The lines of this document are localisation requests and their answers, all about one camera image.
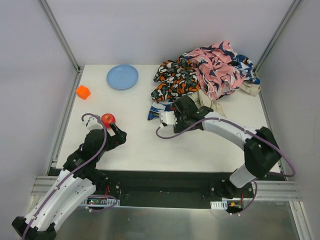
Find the red apple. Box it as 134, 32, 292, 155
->
101, 113, 116, 129

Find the pink patterned cloth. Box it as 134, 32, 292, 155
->
182, 41, 246, 101

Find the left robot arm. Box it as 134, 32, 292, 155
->
11, 123, 127, 240

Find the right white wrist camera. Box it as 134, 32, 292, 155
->
159, 111, 178, 128

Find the aluminium frame post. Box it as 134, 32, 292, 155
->
37, 0, 82, 73
254, 0, 303, 73

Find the right white cable duct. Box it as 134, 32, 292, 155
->
210, 200, 228, 210

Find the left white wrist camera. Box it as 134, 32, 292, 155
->
82, 117, 103, 132

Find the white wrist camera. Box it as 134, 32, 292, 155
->
82, 117, 103, 132
159, 111, 178, 128

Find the orange black camouflage cloth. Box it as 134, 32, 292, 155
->
150, 57, 201, 102

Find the white cable duct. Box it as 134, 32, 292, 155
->
210, 200, 228, 210
79, 196, 120, 208

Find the purple cable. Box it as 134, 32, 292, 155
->
155, 117, 297, 217
21, 113, 118, 240

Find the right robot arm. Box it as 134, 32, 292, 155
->
173, 95, 281, 189

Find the left white cable duct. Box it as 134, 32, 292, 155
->
79, 196, 120, 208

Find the blue white red cloth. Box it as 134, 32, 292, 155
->
147, 55, 260, 121

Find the beige shorts black trim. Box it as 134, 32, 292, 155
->
188, 81, 261, 117

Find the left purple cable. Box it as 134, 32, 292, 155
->
21, 113, 118, 240

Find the orange cube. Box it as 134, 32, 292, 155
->
75, 85, 91, 100

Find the blue plate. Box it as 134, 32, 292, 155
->
106, 64, 139, 90

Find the front aluminium rail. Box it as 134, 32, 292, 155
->
30, 176, 302, 202

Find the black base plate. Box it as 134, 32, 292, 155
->
47, 167, 287, 210

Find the right aluminium frame post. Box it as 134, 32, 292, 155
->
254, 0, 303, 73

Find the left aluminium frame post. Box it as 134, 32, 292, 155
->
37, 0, 82, 73

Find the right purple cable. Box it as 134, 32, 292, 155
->
155, 117, 297, 217

